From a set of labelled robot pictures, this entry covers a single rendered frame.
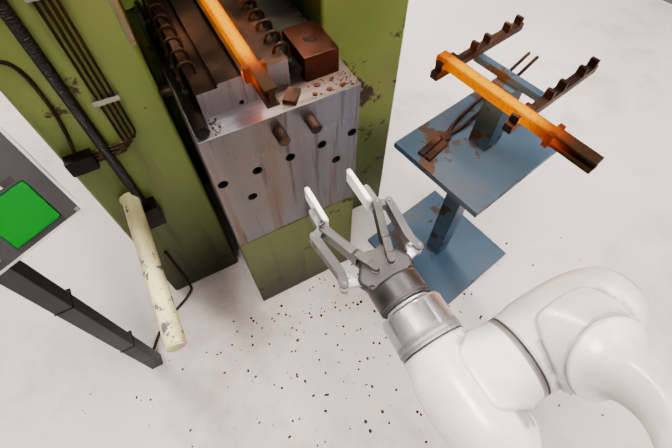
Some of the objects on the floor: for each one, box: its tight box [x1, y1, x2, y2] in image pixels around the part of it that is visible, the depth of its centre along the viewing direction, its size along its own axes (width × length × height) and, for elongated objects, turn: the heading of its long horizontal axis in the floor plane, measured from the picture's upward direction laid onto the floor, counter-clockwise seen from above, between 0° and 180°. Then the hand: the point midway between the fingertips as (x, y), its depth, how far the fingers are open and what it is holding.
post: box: [0, 260, 163, 369], centre depth 101 cm, size 4×4×108 cm
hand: (336, 196), depth 65 cm, fingers open, 7 cm apart
